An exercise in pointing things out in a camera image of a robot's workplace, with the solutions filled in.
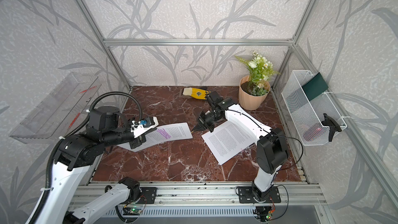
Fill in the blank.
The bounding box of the white printed text document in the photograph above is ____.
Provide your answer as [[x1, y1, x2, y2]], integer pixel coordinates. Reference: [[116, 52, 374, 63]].
[[202, 121, 255, 165]]

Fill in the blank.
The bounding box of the document with purple highlight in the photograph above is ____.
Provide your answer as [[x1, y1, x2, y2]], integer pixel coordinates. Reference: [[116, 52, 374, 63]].
[[118, 122, 193, 152]]

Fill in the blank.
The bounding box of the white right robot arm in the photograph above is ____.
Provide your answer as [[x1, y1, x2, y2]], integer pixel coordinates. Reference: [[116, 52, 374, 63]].
[[192, 91, 289, 203]]

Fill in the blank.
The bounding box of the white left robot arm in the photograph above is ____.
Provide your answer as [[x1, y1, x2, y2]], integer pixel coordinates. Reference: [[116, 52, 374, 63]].
[[27, 106, 159, 224]]

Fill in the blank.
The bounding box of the peach flower pot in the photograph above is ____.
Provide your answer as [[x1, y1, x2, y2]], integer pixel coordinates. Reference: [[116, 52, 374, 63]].
[[238, 75, 271, 111]]

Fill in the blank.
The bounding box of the green artificial plant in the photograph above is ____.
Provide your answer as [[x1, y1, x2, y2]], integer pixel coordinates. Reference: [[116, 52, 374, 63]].
[[235, 50, 278, 96]]

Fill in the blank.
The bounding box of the red object in basket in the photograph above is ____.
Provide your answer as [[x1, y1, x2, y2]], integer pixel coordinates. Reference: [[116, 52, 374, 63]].
[[303, 123, 324, 142]]

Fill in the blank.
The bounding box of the black clamp on basket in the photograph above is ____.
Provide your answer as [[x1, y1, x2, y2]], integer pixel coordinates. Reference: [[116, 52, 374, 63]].
[[321, 113, 342, 142]]

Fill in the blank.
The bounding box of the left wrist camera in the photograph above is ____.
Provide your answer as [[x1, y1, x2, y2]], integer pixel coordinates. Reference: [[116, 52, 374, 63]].
[[130, 117, 159, 138]]

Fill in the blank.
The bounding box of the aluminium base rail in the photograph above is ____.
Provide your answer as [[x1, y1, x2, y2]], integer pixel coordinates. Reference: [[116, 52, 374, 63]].
[[69, 181, 327, 209]]

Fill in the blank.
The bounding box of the clear acrylic wall shelf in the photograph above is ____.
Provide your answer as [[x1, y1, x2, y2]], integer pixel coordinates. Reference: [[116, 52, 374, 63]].
[[9, 72, 102, 144]]

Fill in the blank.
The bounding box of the white wire mesh basket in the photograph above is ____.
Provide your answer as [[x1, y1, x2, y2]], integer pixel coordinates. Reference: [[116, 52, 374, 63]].
[[282, 70, 347, 146]]

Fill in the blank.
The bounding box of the black corrugated cable conduit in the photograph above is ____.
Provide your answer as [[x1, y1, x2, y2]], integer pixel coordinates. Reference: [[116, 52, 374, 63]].
[[27, 91, 144, 224]]

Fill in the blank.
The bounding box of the aluminium cage frame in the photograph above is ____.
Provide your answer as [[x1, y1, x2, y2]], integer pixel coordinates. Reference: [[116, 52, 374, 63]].
[[73, 0, 398, 207]]

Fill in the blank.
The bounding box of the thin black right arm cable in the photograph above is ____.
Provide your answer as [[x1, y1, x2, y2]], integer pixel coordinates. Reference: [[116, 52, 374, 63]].
[[229, 108, 304, 222]]

